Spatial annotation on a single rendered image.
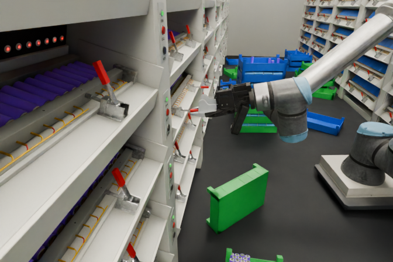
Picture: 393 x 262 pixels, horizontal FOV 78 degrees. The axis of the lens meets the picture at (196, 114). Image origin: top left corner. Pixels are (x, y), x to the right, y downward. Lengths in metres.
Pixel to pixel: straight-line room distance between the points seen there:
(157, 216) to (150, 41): 0.48
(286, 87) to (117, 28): 0.50
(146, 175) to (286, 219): 0.85
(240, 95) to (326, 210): 0.80
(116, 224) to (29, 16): 0.36
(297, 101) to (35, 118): 0.66
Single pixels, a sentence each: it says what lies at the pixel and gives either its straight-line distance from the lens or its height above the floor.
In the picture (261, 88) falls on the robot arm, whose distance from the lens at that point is 0.78.
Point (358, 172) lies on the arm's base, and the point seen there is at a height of 0.17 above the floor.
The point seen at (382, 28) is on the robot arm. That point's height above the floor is 0.82.
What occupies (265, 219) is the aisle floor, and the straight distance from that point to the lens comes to 1.26.
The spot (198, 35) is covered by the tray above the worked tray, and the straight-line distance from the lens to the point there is 1.21.
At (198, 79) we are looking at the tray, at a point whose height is 0.55.
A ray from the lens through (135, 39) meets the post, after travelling 0.53.
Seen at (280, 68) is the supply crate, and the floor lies 0.50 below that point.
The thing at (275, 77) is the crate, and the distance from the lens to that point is 1.80.
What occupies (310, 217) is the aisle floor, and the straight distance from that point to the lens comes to 1.33.
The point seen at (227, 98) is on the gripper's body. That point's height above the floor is 0.63.
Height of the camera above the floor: 0.90
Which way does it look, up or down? 24 degrees down
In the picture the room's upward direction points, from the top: straight up
